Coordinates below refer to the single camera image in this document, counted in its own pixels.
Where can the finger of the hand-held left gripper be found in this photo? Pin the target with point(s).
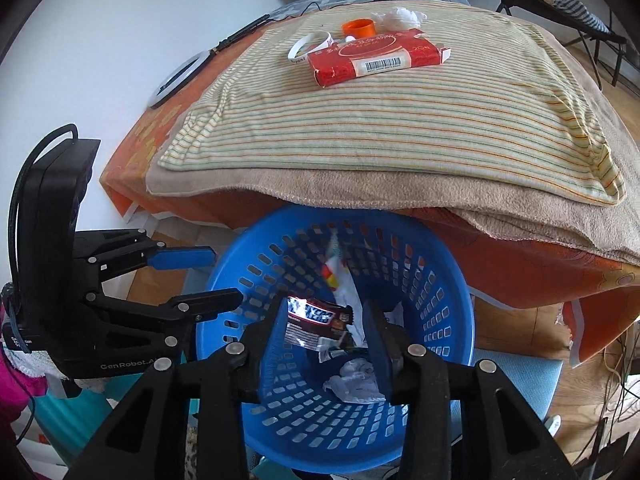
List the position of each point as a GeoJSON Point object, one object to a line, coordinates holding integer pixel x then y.
{"type": "Point", "coordinates": [181, 257]}
{"type": "Point", "coordinates": [216, 302]}

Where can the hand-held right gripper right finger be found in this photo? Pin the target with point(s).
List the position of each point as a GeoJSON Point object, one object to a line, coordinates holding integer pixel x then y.
{"type": "Point", "coordinates": [376, 355]}

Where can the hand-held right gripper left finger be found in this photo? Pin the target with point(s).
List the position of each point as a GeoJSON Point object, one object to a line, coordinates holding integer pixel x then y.
{"type": "Point", "coordinates": [266, 340]}

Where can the dark candy bar wrapper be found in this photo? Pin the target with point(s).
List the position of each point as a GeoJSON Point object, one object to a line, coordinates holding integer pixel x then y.
{"type": "Point", "coordinates": [312, 314]}

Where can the blue plastic basket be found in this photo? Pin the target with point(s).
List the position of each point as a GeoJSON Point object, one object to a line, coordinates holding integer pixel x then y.
{"type": "Point", "coordinates": [305, 432]}

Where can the crumpled white paper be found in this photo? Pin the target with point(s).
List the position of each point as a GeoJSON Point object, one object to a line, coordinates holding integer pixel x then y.
{"type": "Point", "coordinates": [356, 381]}

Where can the colourful crumpled wrapper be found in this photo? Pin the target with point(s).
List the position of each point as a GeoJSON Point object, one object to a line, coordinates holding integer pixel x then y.
{"type": "Point", "coordinates": [334, 276]}

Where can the light blue mat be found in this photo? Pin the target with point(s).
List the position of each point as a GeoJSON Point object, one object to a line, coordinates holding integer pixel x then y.
{"type": "Point", "coordinates": [520, 391]}

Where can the pink cloth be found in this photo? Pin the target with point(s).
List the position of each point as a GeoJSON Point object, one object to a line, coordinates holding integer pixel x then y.
{"type": "Point", "coordinates": [17, 390]}

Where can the beige blanket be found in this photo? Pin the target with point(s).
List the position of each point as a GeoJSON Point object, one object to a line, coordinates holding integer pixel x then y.
{"type": "Point", "coordinates": [450, 212]}

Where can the orange bed sheet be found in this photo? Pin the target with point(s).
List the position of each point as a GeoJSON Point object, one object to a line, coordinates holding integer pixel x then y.
{"type": "Point", "coordinates": [525, 276]}

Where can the striped pillow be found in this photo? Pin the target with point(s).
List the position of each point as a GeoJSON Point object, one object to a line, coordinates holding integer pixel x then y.
{"type": "Point", "coordinates": [375, 130]}

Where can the black stick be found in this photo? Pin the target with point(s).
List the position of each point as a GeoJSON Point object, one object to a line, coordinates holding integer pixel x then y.
{"type": "Point", "coordinates": [240, 33]}

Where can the red wet wipes packet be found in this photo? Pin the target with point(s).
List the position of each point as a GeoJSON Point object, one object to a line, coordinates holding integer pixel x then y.
{"type": "Point", "coordinates": [350, 67]}

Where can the white paper band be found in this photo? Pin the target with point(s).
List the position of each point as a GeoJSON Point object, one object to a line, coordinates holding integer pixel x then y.
{"type": "Point", "coordinates": [321, 37]}

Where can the orange plastic cap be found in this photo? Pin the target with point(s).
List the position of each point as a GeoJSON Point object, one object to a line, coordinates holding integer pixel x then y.
{"type": "Point", "coordinates": [358, 28]}

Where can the crumpled white tissue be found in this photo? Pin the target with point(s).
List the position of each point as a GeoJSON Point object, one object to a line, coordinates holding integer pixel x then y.
{"type": "Point", "coordinates": [400, 17]}

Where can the black folding chair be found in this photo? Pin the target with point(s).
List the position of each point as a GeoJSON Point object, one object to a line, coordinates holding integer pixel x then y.
{"type": "Point", "coordinates": [595, 35]}

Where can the striped dark cloth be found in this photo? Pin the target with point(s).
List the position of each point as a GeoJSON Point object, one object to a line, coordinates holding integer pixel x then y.
{"type": "Point", "coordinates": [582, 15]}

